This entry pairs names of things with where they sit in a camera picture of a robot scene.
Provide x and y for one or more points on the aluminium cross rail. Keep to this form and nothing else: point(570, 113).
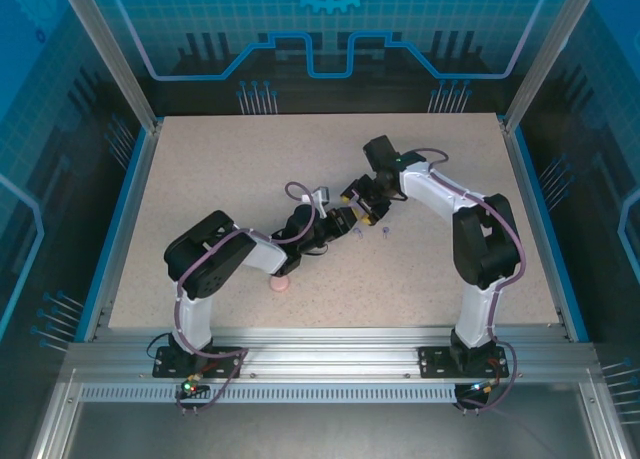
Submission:
point(325, 349)

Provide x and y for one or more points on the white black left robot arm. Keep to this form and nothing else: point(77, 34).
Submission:
point(200, 319)

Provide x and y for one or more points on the small connector with LEDs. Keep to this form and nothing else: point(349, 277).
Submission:
point(192, 384)
point(482, 386)

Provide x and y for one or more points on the round earbud charging case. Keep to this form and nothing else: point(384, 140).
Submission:
point(279, 285)

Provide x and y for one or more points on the aluminium frame post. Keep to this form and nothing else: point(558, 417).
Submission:
point(545, 64)
point(117, 64)

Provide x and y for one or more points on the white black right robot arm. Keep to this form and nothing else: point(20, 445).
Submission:
point(477, 319)

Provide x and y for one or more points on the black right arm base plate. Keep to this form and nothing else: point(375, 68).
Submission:
point(432, 361)

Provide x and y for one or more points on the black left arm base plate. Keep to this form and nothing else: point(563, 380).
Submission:
point(165, 361)

